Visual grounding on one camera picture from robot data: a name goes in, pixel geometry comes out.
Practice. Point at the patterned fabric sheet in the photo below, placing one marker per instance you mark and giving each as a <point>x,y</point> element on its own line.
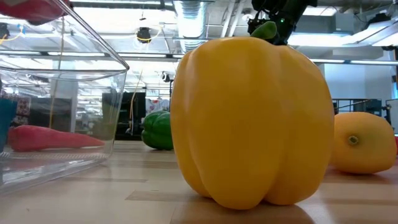
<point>157,105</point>

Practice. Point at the red bell pepper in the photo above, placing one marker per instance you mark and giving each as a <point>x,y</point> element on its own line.
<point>396,145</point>

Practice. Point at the dark blue monitor screen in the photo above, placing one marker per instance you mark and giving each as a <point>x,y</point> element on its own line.
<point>374,107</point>

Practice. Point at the black cabinet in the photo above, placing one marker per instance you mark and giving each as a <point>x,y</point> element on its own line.
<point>136,109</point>

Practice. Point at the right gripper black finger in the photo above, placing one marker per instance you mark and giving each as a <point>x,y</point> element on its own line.
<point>282,40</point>

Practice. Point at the blue plastic tray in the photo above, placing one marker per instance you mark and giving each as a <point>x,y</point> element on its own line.
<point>6,121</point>

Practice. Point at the silver ceiling duct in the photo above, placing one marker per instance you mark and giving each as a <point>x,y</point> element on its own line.
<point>191,25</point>

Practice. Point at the small black mounted camera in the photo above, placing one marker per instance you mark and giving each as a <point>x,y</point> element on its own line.
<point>164,76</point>

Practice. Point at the orange carrot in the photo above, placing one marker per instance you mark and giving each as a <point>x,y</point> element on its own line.
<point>46,138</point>

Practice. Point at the orange-yellow lemon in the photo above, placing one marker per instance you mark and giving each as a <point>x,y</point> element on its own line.
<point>363,143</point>

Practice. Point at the yellow bell pepper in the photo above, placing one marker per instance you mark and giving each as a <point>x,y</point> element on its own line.
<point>248,124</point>

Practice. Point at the clear plastic bin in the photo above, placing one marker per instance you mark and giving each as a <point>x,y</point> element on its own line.
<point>119,81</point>

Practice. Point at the green bell pepper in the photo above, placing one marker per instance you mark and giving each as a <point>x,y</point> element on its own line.
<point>155,130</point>

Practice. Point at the black ceiling-hung camera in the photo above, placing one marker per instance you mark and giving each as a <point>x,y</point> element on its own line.
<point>144,35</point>

